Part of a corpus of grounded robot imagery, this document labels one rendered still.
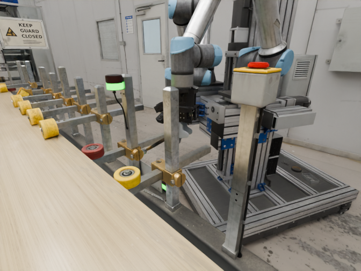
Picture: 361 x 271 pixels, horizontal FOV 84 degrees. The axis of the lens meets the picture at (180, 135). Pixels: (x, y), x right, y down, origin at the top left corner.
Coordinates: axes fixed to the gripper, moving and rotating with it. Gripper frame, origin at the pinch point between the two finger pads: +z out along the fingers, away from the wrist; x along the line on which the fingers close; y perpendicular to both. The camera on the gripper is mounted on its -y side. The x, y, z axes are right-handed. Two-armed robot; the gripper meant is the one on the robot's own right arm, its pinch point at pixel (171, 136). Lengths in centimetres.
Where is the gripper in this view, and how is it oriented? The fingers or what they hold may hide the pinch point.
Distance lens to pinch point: 108.8
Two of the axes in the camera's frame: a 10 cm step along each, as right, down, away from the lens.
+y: 7.0, -2.9, 6.5
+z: 0.1, 9.2, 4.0
